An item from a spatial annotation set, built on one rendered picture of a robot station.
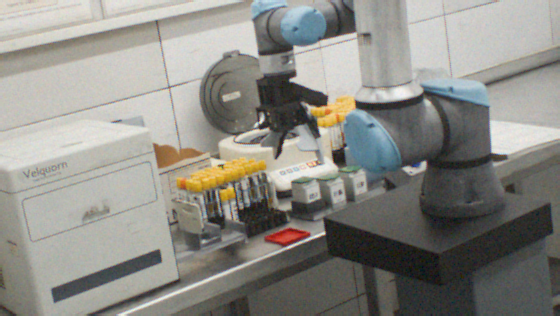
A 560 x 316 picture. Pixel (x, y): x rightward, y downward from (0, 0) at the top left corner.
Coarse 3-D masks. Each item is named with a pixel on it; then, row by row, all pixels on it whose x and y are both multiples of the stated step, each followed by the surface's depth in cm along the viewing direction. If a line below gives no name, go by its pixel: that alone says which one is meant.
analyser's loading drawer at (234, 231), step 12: (204, 228) 183; (216, 228) 179; (228, 228) 186; (240, 228) 182; (192, 240) 179; (216, 240) 179; (228, 240) 180; (240, 240) 183; (180, 252) 177; (192, 252) 176; (204, 252) 177
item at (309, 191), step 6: (312, 180) 197; (294, 186) 198; (300, 186) 196; (306, 186) 196; (312, 186) 196; (318, 186) 197; (294, 192) 198; (300, 192) 197; (306, 192) 195; (312, 192) 196; (318, 192) 197; (294, 198) 199; (300, 198) 197; (306, 198) 196; (312, 198) 197
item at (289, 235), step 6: (288, 228) 191; (294, 228) 189; (270, 234) 188; (276, 234) 189; (282, 234) 189; (288, 234) 188; (294, 234) 188; (300, 234) 187; (306, 234) 185; (270, 240) 186; (276, 240) 184; (282, 240) 185; (288, 240) 183; (294, 240) 183
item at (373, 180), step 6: (348, 150) 210; (348, 156) 211; (348, 162) 211; (354, 162) 210; (366, 174) 211; (372, 174) 212; (378, 174) 213; (384, 174) 215; (366, 180) 211; (372, 180) 212; (378, 180) 213; (372, 186) 210
